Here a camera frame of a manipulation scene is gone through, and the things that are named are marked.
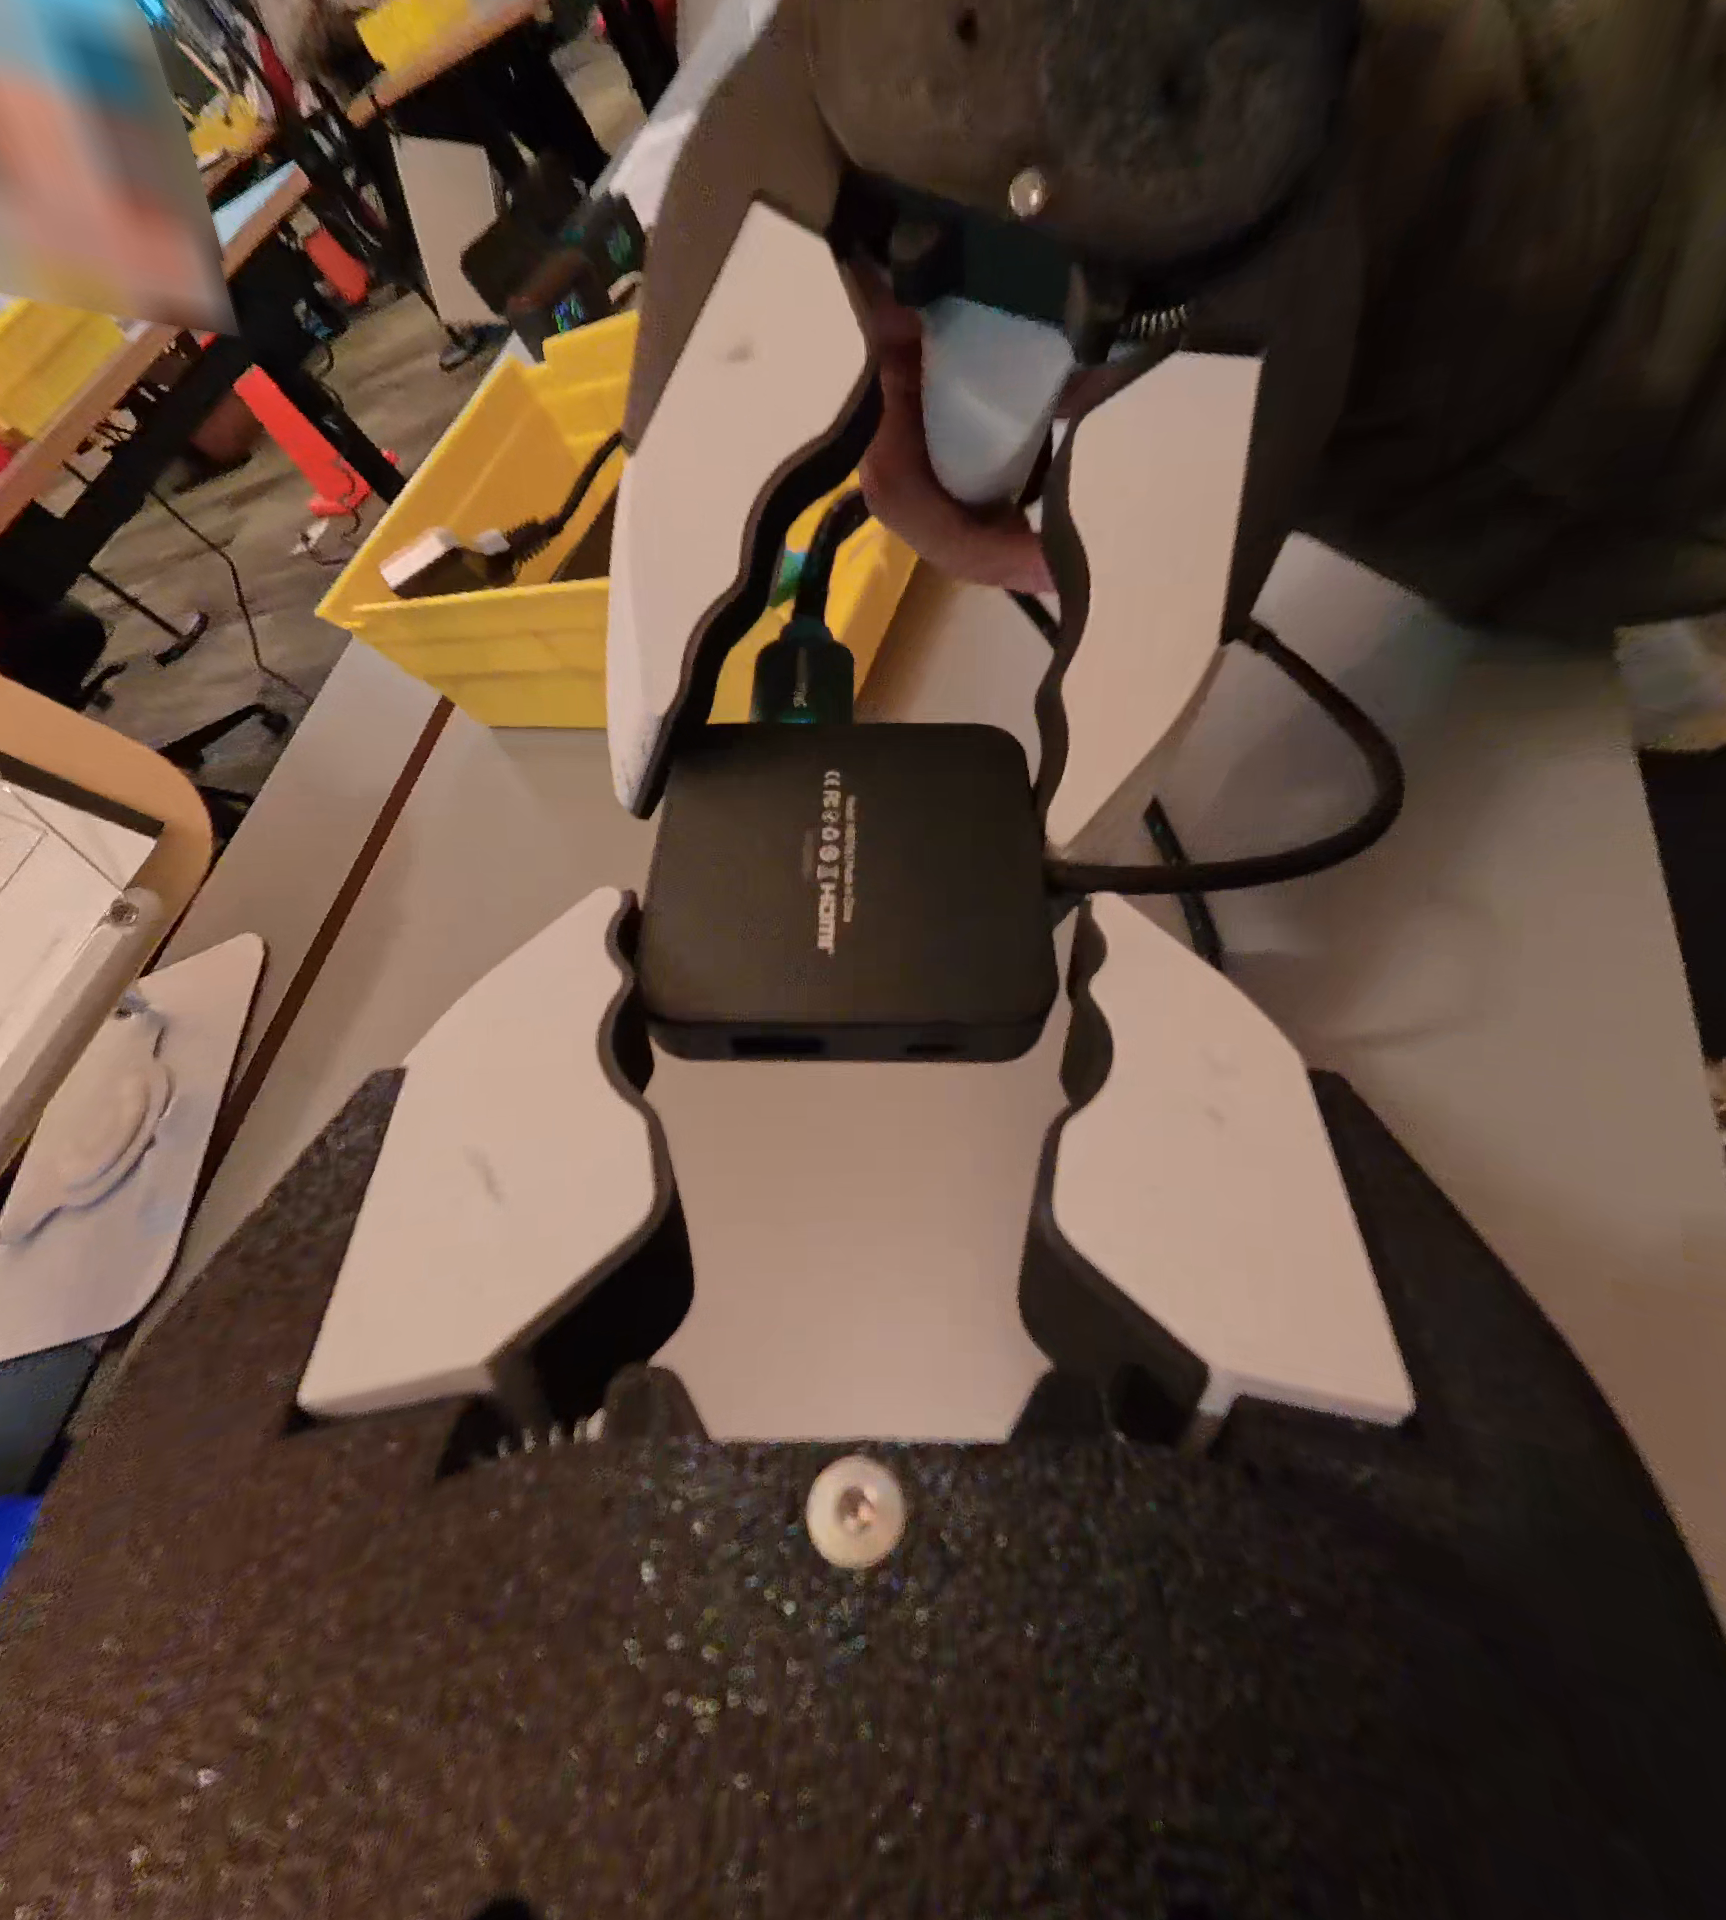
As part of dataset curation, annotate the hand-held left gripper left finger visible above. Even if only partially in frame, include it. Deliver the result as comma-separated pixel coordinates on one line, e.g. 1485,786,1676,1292
296,885,681,1423

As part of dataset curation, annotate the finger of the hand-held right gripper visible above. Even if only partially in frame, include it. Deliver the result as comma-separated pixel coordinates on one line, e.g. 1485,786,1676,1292
605,198,885,823
1035,348,1267,853

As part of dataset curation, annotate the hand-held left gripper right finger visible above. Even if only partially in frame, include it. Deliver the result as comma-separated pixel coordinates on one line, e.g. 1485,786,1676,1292
1040,892,1418,1429

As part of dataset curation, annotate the black cable with plug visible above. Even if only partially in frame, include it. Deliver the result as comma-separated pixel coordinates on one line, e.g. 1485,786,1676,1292
755,493,872,732

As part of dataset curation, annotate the yellow plastic bin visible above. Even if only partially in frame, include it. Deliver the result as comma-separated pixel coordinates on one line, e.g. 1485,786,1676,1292
314,313,929,732

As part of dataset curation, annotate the black hub cable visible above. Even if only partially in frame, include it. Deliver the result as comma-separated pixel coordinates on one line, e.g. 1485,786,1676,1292
1013,592,1409,963

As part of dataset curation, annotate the black square adapter hub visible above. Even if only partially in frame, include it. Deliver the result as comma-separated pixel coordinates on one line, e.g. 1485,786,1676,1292
635,720,1065,1067

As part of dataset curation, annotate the person's right forearm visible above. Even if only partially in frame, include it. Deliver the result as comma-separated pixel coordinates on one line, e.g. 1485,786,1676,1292
1245,0,1726,636

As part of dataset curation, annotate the grey desk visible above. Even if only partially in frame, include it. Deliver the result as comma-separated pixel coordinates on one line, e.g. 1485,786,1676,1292
99,532,1726,1639

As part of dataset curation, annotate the person's right hand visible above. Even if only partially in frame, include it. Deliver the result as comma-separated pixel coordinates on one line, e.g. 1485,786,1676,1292
854,284,1061,595

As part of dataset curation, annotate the white and black adapter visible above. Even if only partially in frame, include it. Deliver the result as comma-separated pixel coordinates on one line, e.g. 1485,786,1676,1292
379,522,524,600

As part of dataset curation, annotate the white plastic blister sheet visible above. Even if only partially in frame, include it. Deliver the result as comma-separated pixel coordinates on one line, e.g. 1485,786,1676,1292
0,935,269,1373

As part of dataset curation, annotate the orange traffic cone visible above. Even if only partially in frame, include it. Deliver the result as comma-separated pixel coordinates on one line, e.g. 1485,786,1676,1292
231,364,375,516

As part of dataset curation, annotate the paper sheet in clear holder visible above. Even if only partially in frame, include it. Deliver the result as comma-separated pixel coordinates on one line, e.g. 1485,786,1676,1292
0,636,217,1280

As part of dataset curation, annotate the wooden edge table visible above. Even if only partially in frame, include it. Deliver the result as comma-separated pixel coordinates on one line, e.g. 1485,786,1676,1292
0,319,259,632

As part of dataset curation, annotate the stack of yellow bins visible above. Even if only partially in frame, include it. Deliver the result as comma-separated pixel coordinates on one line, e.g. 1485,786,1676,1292
0,296,135,440

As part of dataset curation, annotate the thin black cable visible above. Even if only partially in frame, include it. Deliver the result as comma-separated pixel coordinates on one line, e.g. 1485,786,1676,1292
501,433,628,571

